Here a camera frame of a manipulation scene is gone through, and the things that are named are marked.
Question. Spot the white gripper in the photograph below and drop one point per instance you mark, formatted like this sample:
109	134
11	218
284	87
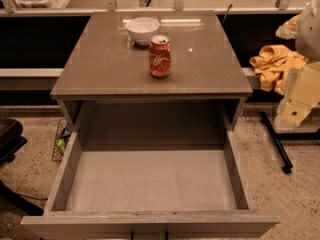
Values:
309	37

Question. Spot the red coke can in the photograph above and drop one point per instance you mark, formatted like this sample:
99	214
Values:
159	56

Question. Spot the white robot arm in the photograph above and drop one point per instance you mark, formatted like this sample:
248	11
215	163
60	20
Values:
307	40

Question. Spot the open grey top drawer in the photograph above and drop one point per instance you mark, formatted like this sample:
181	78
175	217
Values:
150	170

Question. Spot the grey cabinet with glossy top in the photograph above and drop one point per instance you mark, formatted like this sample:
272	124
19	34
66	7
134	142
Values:
105	65

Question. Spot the black metal stand leg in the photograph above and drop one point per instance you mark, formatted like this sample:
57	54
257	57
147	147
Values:
279	138

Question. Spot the crumpled yellow cloth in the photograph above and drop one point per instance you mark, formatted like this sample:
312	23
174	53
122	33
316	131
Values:
273	64

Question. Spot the white ceramic bowl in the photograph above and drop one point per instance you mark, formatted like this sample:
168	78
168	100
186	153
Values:
142	29

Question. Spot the black office chair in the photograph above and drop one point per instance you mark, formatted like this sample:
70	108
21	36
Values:
11	140

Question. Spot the wire basket with green item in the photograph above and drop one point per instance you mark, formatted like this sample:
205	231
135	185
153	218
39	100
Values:
63	134

